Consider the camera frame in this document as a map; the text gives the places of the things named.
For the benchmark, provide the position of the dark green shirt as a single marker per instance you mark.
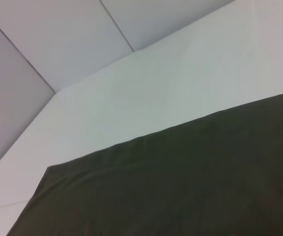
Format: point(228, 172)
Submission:
point(168, 186)

